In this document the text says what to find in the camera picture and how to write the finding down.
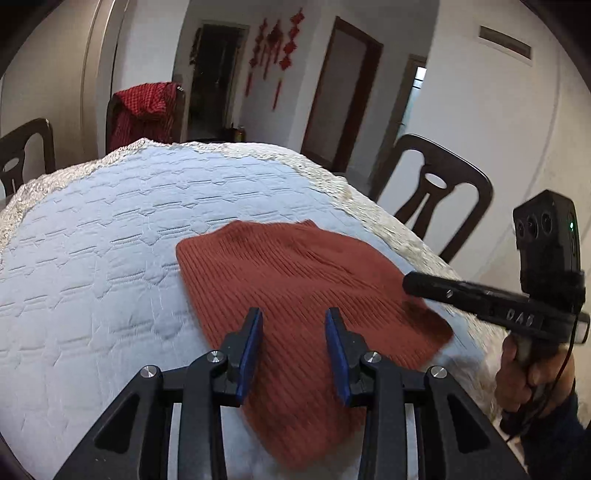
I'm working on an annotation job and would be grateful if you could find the rust knit sweater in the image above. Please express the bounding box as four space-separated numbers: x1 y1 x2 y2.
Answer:
175 219 455 472

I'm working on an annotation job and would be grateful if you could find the dark wooden chair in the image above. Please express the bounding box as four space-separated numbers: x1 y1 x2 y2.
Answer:
0 117 57 197
369 134 495 264
105 83 186 155

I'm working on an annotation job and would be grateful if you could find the white quilted table cover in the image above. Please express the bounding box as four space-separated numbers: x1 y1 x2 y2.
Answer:
0 138 513 480

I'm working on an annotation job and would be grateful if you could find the red checkered cloth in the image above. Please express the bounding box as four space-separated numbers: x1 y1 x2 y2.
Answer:
111 82 178 144

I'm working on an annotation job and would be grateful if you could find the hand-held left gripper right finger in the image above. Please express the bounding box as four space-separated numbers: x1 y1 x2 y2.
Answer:
324 307 532 480

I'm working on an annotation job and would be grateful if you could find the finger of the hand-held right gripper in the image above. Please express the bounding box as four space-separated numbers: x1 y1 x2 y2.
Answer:
403 271 490 324

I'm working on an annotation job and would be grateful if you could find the rectangular wall vent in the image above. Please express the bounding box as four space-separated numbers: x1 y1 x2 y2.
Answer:
478 25 533 62

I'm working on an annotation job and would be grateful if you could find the person's right hand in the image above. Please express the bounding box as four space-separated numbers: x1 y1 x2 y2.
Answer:
495 335 575 414

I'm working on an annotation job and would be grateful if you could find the person's right forearm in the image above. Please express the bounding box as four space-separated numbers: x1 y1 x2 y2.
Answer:
501 378 591 480

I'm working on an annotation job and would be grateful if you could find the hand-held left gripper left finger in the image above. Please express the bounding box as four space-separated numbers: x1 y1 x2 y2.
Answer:
53 307 264 480

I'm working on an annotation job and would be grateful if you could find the black cable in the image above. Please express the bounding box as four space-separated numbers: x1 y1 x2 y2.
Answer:
501 318 580 439

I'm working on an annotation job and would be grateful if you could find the brown wooden door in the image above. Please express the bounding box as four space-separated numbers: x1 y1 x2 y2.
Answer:
300 16 384 172

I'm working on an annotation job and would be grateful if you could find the red hanging wall decoration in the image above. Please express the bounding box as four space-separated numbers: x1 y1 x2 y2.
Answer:
244 8 306 112

